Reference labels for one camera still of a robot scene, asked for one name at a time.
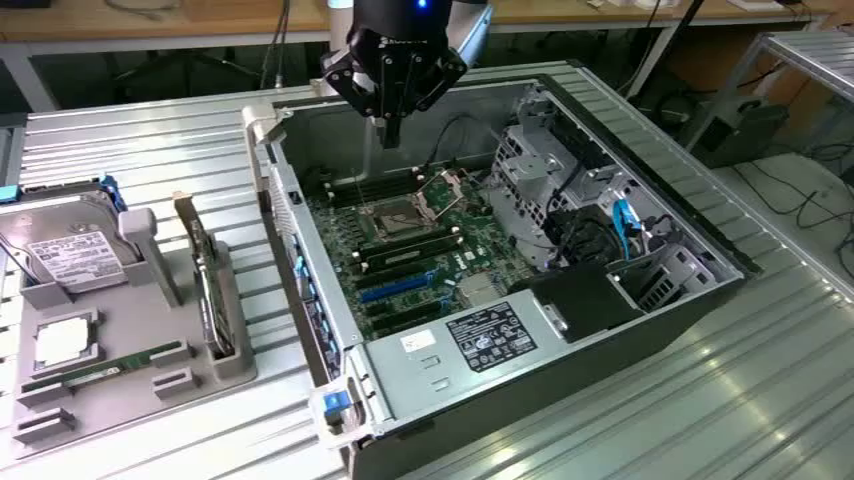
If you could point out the installed black RAM stick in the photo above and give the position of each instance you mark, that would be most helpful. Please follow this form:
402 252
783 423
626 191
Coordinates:
409 252

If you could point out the black box on floor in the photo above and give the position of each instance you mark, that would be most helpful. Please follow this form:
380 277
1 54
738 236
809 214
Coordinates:
741 135

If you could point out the CPU socket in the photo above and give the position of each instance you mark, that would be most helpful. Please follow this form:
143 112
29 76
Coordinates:
398 220

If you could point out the metal socket cover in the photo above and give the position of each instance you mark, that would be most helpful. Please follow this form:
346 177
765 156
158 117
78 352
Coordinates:
442 192

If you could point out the black expansion slot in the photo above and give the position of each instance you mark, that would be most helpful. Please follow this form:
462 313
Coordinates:
409 314
394 278

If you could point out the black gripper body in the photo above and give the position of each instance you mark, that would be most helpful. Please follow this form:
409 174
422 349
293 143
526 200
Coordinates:
401 45

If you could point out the green RAM stick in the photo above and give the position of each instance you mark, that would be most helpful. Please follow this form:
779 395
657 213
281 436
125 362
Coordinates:
107 371

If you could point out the grey power supply unit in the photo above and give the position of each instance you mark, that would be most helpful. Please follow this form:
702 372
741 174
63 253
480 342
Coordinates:
414 372

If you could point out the silver hard disk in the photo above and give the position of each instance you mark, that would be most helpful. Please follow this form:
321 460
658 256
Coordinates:
74 250

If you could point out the graphics card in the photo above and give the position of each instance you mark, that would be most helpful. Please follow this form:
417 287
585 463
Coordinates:
211 300

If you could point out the silver metal drive cage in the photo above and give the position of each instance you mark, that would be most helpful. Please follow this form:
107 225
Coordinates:
528 165

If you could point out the blue plastic clip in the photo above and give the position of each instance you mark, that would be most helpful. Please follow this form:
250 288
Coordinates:
7 194

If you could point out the CPU chip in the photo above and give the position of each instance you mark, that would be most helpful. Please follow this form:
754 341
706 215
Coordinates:
63 344

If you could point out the silver disk bay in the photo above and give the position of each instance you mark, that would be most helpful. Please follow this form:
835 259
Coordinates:
674 272

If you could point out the blue case latch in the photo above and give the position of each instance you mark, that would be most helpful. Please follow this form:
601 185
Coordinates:
335 404

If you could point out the wooden desk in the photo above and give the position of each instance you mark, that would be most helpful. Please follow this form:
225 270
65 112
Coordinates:
201 12

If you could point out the black RAM slot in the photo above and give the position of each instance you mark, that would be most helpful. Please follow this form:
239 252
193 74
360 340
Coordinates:
370 182
377 194

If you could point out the grey parts rack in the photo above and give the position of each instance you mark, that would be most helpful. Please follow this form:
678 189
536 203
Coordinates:
134 340

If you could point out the metal frame side table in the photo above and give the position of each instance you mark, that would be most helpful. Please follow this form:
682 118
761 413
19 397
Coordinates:
811 50

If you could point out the silver chipset heatsink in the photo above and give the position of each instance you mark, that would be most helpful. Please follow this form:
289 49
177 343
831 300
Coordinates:
477 291

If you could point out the green motherboard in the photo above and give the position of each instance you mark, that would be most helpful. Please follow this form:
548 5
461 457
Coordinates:
481 240

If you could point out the blue expansion slot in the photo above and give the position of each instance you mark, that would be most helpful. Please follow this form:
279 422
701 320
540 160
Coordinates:
401 290

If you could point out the open black PC case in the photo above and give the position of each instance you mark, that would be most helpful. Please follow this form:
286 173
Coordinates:
287 210

